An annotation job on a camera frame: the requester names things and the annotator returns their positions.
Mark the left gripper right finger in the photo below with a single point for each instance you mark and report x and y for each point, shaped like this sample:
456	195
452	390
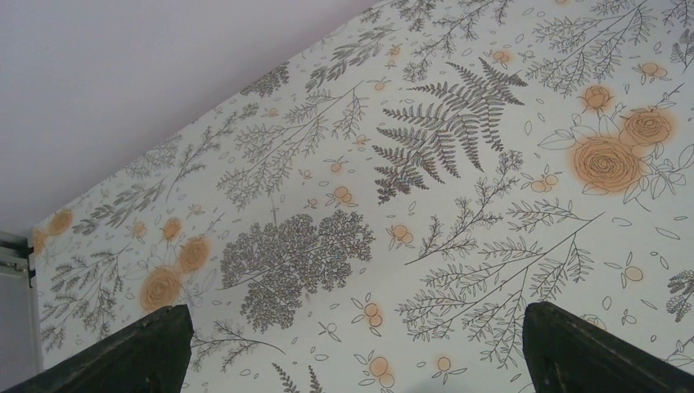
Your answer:
565	353

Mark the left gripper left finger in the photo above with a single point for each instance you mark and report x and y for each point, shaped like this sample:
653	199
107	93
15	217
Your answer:
149	355

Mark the floral tablecloth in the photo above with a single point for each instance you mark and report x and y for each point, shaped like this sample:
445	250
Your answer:
375	214

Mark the aluminium corner post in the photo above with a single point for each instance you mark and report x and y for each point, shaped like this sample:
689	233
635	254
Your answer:
20	342

